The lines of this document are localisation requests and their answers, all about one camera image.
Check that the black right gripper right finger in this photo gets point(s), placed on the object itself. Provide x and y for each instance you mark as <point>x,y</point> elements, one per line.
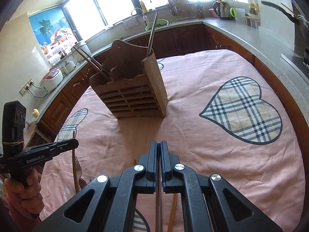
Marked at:
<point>210,203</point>

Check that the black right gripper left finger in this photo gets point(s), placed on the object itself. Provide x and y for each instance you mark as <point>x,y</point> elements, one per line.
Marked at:
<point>107,203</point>

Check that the long wooden chopstick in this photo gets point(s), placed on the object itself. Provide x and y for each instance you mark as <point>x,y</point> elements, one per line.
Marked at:
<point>74,167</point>

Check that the dark chopstick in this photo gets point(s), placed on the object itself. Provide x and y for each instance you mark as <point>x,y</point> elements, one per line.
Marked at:
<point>158,205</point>

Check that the kitchen faucet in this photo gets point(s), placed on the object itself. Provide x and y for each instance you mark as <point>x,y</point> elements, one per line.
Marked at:
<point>140,12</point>

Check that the person's left hand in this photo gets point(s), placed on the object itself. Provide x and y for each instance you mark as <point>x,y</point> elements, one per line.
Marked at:
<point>27,200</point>

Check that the light wooden chopstick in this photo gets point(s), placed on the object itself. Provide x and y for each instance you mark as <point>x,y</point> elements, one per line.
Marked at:
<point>172,213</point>

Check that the silver fork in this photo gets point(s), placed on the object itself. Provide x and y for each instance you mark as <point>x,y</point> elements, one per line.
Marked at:
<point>82,183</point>

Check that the pink heart-patterned tablecloth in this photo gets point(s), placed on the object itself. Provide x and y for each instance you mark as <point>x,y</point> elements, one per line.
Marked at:
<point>221,117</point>

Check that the white red rice cooker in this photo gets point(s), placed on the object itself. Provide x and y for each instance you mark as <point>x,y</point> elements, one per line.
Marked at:
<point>51,80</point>

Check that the small white pot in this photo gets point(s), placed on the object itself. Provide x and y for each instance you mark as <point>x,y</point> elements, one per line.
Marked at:
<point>68,67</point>

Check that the chopstick in holder left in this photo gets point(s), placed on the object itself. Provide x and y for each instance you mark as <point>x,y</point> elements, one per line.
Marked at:
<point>95,64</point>

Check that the chopstick in holder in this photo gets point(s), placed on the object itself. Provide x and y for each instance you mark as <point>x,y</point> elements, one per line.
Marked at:
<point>95,64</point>
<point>152,35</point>

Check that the wooden utensil holder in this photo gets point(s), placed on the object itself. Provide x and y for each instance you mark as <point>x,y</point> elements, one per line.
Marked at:
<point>134,86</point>

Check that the white tall rice cooker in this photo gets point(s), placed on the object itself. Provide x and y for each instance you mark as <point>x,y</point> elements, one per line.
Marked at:
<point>83,48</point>

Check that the tropical fruit poster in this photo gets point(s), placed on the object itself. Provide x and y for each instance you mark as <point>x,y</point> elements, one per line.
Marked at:
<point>53,33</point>

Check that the chopstick in holder right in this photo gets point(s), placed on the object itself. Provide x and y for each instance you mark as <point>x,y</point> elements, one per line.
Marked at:
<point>152,35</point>

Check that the green colander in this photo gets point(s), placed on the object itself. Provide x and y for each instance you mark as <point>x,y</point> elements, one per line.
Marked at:
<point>159,23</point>

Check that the steel electric kettle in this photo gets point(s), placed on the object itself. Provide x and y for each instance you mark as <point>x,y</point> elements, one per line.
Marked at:
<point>222,10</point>

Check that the wooden knife block rack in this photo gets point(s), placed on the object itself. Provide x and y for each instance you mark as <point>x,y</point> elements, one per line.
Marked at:
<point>181,8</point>

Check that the wall power socket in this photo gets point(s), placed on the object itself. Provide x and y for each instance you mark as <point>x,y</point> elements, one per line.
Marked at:
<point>26,87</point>

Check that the green handled white mug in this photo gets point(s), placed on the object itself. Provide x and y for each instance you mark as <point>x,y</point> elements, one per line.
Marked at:
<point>237,13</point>

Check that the black wok with handle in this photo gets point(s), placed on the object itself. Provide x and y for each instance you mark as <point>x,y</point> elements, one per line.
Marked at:
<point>285,25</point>

